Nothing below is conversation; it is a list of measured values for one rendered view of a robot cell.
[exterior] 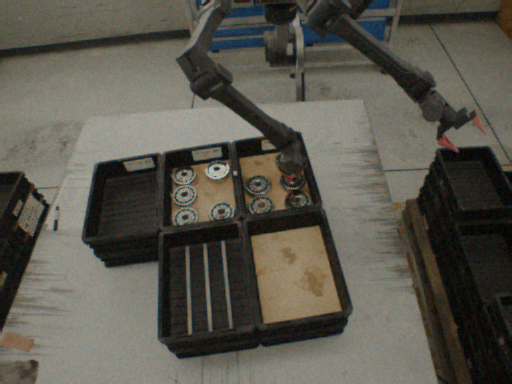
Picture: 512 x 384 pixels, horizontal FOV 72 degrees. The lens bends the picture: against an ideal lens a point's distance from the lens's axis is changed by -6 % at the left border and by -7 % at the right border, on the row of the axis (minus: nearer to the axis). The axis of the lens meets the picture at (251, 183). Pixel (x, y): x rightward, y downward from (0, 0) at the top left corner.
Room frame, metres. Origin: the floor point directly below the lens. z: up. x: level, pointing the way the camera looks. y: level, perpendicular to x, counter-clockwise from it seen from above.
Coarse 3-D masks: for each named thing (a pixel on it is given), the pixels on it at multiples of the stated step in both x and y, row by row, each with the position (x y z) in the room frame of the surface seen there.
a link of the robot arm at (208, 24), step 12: (216, 0) 1.27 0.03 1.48; (216, 12) 1.22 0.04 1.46; (228, 12) 1.25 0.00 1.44; (204, 24) 1.11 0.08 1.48; (216, 24) 1.17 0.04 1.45; (192, 36) 1.05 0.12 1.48; (204, 36) 1.04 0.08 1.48; (192, 48) 0.93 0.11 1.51; (204, 48) 0.98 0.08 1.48; (180, 60) 0.93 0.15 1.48; (192, 60) 0.91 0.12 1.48; (204, 60) 0.90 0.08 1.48; (192, 72) 0.90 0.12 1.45; (204, 72) 0.89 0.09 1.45; (192, 84) 0.89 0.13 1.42; (204, 84) 0.88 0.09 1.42; (216, 84) 0.88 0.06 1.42
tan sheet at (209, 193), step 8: (176, 168) 1.12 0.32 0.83; (200, 168) 1.10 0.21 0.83; (200, 176) 1.06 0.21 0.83; (200, 184) 1.01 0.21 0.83; (208, 184) 1.01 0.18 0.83; (216, 184) 1.00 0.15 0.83; (224, 184) 1.00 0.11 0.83; (232, 184) 0.99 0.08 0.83; (200, 192) 0.97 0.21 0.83; (208, 192) 0.96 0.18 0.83; (216, 192) 0.96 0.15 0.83; (224, 192) 0.95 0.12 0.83; (232, 192) 0.95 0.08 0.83; (200, 200) 0.93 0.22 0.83; (208, 200) 0.92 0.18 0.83; (216, 200) 0.92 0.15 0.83; (224, 200) 0.91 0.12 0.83; (232, 200) 0.91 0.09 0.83; (176, 208) 0.90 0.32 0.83; (200, 208) 0.89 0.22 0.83; (208, 208) 0.88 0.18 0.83; (200, 216) 0.85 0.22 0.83
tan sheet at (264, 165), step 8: (240, 160) 1.12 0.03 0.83; (248, 160) 1.11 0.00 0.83; (256, 160) 1.10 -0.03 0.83; (264, 160) 1.10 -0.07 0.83; (272, 160) 1.09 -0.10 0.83; (248, 168) 1.06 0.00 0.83; (256, 168) 1.06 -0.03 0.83; (264, 168) 1.05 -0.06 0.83; (272, 168) 1.05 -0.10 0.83; (248, 176) 1.02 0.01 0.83; (272, 176) 1.00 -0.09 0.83; (272, 184) 0.96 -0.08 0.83; (272, 192) 0.92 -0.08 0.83; (280, 192) 0.91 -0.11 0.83; (248, 200) 0.90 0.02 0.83; (280, 200) 0.87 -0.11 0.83; (280, 208) 0.84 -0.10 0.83
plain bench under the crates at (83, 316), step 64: (128, 128) 1.59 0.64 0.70; (192, 128) 1.51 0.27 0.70; (320, 128) 1.38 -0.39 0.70; (320, 192) 0.98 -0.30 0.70; (384, 192) 0.93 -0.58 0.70; (64, 256) 0.82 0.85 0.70; (384, 256) 0.63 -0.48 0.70; (64, 320) 0.53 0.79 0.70; (128, 320) 0.51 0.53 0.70; (384, 320) 0.38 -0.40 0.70
